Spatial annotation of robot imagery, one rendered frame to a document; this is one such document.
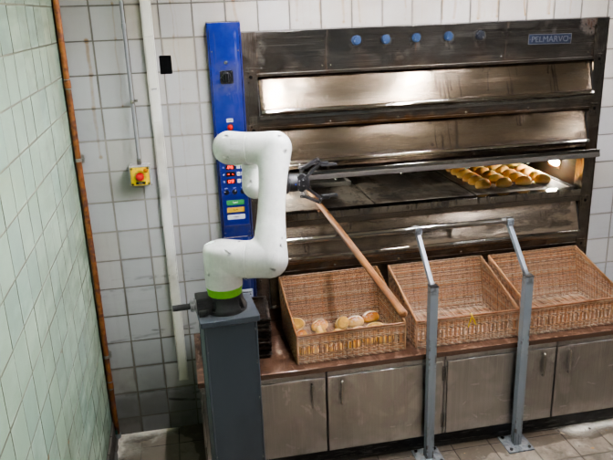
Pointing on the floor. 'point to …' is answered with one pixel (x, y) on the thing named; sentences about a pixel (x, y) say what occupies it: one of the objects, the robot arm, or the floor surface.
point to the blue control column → (228, 106)
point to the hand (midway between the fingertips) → (334, 179)
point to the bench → (280, 399)
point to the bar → (515, 443)
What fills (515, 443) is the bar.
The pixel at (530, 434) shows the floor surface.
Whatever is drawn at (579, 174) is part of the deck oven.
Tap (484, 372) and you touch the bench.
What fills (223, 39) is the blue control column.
